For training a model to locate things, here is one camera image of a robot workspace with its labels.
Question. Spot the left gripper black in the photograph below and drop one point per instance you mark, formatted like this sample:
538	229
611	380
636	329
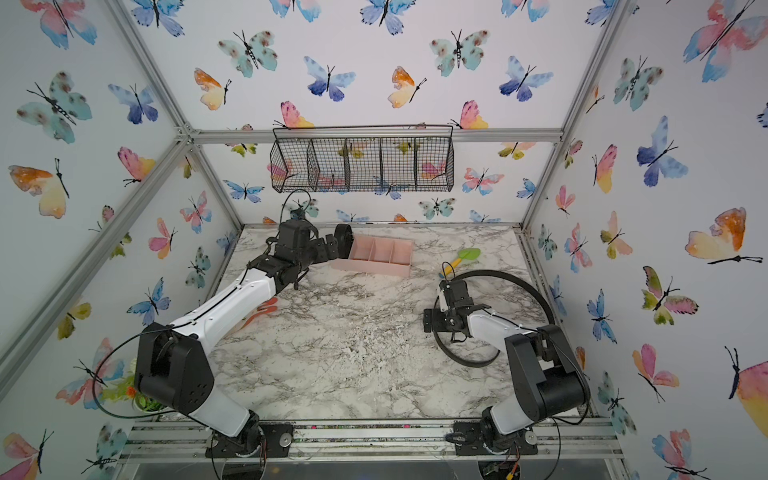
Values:
319	246

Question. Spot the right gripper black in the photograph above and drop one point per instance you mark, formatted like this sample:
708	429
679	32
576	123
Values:
434	325

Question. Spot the black belt coil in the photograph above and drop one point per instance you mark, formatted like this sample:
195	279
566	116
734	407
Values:
430	314

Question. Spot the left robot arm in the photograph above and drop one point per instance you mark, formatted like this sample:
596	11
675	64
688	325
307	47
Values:
172	363

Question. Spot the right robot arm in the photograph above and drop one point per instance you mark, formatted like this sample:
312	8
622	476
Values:
546	378

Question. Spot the pink compartment storage tray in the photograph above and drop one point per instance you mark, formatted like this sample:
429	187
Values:
378	255

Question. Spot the green yellow toy shovel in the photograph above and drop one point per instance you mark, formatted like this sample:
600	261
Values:
463	256

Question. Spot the potted artificial flower plant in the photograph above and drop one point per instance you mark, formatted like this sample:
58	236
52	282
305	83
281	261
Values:
124	390

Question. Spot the black wire wall basket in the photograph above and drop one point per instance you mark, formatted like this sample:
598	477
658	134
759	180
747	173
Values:
363	159

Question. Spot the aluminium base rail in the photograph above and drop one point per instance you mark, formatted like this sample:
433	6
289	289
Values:
372	440

